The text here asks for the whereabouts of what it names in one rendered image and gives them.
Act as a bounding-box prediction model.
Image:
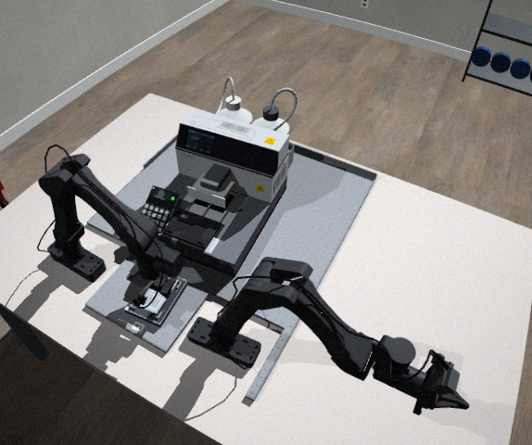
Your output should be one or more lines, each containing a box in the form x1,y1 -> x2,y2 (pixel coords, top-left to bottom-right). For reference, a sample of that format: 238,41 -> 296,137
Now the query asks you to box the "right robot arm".
187,257 -> 416,388

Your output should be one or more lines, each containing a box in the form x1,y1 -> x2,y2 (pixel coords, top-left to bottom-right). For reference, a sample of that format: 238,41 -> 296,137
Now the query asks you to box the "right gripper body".
395,353 -> 449,415

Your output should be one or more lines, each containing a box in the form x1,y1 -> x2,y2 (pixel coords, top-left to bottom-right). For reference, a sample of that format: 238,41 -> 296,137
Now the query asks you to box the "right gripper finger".
435,393 -> 470,410
451,391 -> 470,406

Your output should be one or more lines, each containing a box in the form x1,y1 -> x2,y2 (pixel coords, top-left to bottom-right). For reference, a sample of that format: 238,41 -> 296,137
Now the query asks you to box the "white plastic bottle with cap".
219,95 -> 252,124

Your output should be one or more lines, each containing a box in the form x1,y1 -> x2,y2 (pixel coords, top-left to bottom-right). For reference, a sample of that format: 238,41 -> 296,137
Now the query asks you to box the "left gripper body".
124,263 -> 174,303

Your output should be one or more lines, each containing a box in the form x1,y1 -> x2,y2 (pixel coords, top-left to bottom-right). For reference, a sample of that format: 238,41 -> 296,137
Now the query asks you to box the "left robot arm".
38,154 -> 184,278

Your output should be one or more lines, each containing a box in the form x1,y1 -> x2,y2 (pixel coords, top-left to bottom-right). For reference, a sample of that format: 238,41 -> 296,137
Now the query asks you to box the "black raised edge strip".
143,134 -> 377,178

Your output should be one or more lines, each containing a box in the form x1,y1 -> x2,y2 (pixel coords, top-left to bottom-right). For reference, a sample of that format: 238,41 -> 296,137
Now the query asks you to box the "white multi-well plate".
140,279 -> 179,314

